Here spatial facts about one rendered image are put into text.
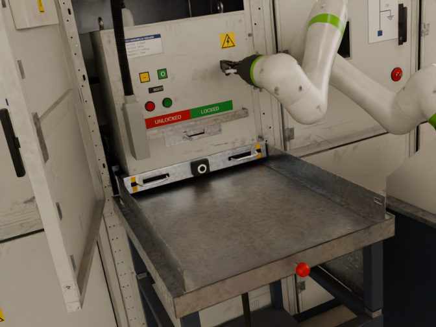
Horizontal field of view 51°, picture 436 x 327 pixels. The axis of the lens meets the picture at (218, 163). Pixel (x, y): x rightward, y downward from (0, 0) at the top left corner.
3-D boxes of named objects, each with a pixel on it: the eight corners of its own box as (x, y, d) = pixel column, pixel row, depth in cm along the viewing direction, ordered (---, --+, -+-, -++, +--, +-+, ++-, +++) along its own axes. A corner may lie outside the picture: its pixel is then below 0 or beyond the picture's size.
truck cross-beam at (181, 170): (266, 156, 170) (265, 141, 168) (126, 194, 152) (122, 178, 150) (260, 153, 175) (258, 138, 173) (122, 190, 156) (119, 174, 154)
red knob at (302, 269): (312, 276, 106) (311, 264, 105) (300, 280, 105) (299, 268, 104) (301, 267, 110) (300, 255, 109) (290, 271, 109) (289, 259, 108)
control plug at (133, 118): (151, 157, 142) (141, 102, 136) (136, 161, 140) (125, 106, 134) (145, 151, 148) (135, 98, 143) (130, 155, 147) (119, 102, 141)
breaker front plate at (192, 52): (258, 146, 168) (245, 12, 152) (132, 180, 152) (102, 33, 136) (257, 146, 169) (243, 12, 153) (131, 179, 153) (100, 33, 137)
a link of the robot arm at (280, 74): (292, 45, 114) (264, 78, 114) (319, 78, 120) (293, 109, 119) (265, 43, 127) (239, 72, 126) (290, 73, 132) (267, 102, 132)
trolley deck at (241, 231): (394, 235, 121) (395, 215, 119) (176, 319, 100) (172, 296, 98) (268, 167, 180) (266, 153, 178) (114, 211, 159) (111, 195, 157)
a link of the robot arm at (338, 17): (337, 26, 161) (306, 12, 160) (357, -2, 151) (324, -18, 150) (330, 60, 151) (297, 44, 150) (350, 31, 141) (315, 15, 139)
